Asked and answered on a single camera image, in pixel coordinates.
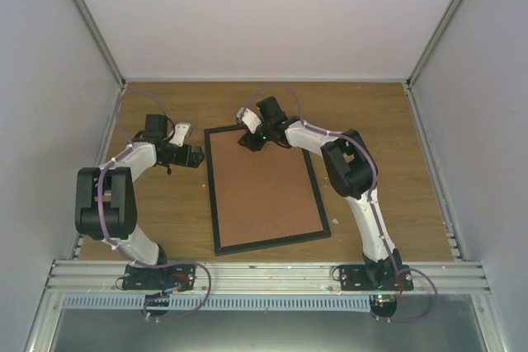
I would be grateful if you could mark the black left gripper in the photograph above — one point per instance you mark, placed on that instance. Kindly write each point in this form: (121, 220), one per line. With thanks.
(185, 160)

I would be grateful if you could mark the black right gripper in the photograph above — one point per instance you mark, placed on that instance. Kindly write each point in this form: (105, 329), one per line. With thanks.
(252, 143)

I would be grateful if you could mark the brown backing board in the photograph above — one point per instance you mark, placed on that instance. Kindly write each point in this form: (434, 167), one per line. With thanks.
(264, 191)

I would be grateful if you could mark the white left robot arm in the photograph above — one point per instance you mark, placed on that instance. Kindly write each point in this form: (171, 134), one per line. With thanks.
(106, 209)

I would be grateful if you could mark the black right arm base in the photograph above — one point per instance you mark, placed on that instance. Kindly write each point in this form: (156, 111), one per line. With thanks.
(359, 277)

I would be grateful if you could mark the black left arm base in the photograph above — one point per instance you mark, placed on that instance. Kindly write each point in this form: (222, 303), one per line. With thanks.
(172, 279)

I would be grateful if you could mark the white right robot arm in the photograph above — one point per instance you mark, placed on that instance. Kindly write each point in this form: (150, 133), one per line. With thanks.
(350, 168)

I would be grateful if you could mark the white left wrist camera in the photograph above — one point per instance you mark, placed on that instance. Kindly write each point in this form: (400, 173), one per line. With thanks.
(181, 132)

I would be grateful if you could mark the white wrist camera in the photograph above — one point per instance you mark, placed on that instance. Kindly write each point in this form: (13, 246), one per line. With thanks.
(181, 132)
(248, 119)

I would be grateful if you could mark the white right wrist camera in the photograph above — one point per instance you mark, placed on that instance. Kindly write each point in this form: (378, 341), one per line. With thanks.
(248, 119)

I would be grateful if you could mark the aluminium mounting rail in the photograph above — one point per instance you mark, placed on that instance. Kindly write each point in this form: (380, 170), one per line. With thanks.
(97, 276)

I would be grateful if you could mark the grey slotted cable duct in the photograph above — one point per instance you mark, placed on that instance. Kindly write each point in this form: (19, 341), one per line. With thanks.
(261, 303)

